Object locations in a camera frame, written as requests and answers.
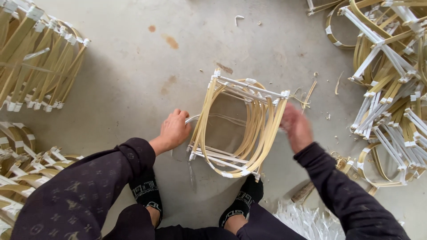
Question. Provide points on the person's left hand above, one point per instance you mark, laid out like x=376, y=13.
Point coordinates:
x=173, y=130

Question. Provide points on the person's right hand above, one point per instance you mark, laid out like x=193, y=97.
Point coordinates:
x=297, y=131

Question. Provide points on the person's right fingers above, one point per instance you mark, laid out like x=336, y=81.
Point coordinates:
x=288, y=115

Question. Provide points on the person's left fingers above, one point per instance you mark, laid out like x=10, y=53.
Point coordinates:
x=181, y=115

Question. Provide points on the translucent plastic strip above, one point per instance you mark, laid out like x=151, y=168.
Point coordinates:
x=195, y=118

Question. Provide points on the thin bamboo sliver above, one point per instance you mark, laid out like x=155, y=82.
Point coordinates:
x=338, y=83

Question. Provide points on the tangle of bamboo shavings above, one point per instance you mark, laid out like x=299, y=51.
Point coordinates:
x=341, y=163

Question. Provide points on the person's left black sock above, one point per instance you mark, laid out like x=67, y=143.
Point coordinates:
x=145, y=190

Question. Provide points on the person's black sock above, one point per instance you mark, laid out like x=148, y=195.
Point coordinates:
x=245, y=200
x=145, y=190

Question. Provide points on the bamboo hoop with white bindings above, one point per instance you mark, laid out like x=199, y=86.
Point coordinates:
x=328, y=31
x=362, y=166

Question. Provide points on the person's right black sock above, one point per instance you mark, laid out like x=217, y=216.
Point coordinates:
x=245, y=200

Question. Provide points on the white plastic scrap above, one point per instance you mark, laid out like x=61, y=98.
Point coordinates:
x=237, y=18

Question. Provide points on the heap of white-bound bamboo frames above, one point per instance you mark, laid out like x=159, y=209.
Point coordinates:
x=393, y=83

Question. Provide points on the pile of white plastic strips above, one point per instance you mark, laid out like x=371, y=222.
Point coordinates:
x=307, y=223

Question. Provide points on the person's dark trousers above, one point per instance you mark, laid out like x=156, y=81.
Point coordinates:
x=200, y=233

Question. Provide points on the stack of bamboo frames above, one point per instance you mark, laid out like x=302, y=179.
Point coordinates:
x=36, y=66

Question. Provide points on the bamboo frame with white bindings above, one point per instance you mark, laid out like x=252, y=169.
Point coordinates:
x=263, y=133

